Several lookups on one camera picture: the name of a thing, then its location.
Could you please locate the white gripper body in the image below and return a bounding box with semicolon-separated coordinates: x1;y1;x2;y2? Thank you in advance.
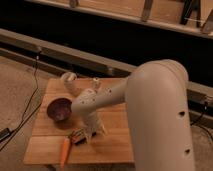
82;112;102;133

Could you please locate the black cable on floor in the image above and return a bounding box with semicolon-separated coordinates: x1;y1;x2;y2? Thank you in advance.
0;49;44;152

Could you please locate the small white bottle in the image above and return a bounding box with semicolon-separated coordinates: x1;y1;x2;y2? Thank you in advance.
92;77;101;91

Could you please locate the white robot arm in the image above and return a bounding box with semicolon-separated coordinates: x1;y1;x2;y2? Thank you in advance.
71;59;196;171

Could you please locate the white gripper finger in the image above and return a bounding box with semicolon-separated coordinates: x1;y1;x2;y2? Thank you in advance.
84;131;92;144
98;124;107;135

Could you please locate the wooden table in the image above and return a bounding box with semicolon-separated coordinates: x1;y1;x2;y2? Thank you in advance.
24;78;134;165

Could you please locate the black device on floor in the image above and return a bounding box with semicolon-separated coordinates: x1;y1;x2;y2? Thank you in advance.
0;128;11;142

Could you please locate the white cup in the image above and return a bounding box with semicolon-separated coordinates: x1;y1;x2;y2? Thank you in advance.
60;72;80;96

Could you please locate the orange carrot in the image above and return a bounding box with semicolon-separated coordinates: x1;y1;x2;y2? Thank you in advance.
60;138;71;168

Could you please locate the dark purple bowl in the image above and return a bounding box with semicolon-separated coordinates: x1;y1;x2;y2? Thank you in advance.
47;98;72;122

